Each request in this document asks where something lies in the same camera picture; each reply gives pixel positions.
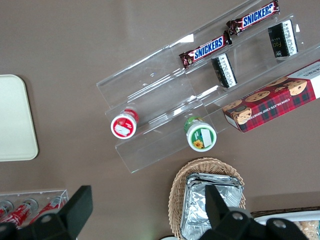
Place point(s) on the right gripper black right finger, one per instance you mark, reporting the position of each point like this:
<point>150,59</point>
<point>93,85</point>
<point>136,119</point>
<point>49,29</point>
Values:
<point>225,220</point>

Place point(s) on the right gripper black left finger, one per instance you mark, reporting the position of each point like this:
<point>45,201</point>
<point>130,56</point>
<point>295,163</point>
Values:
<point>77,210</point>

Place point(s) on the light oval wicker basket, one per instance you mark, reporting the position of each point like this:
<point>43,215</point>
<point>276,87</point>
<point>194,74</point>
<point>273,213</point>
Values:
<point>175,195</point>

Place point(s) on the white rectangular snack tray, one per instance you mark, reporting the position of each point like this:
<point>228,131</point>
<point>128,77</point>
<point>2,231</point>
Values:
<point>287,216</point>

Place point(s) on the beige rectangular tray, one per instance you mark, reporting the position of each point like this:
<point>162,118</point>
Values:
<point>15,117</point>

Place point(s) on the stack of foil trays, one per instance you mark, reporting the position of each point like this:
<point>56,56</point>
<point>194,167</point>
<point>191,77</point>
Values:
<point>195,205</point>

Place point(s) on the clear acrylic bottle rack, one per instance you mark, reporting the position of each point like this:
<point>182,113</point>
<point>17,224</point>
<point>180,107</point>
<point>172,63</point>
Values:
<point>37,193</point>

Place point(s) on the clear rice cracker pack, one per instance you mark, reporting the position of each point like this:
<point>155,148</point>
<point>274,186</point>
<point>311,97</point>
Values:
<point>311,230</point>

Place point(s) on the green lid yogurt cup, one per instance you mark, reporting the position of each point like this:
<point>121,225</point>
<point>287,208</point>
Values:
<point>201,136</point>

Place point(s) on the red lid yogurt cup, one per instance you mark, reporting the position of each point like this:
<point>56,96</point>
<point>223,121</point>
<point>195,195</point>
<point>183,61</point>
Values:
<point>123,126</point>

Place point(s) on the red tartan cookie box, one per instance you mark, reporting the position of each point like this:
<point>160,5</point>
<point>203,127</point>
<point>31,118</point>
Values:
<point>275,105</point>

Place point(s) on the clear acrylic step display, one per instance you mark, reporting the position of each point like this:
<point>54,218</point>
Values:
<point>140,82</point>

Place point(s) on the small black chocolate box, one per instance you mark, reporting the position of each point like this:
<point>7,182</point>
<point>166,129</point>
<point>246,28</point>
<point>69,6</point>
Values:
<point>224,71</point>
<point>283,38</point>

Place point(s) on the Snickers chocolate bar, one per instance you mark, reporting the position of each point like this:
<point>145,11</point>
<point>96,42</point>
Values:
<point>207,47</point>
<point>255,16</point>

